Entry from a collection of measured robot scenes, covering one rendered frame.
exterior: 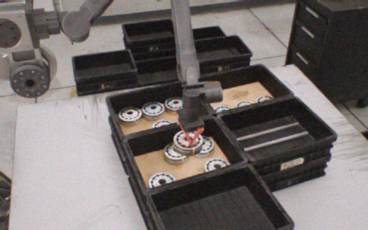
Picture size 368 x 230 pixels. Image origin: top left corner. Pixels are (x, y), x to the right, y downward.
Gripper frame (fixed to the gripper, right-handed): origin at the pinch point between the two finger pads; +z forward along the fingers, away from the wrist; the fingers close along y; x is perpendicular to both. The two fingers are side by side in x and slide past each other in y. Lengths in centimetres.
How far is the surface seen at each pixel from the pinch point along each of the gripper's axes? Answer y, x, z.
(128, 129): 36.5, 13.3, 23.4
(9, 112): 185, 76, 112
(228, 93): 47, -39, 22
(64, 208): 13, 45, 37
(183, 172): 4.2, -0.4, 22.2
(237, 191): -11.2, -16.1, 21.4
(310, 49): 116, -139, 51
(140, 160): 16.0, 13.4, 22.9
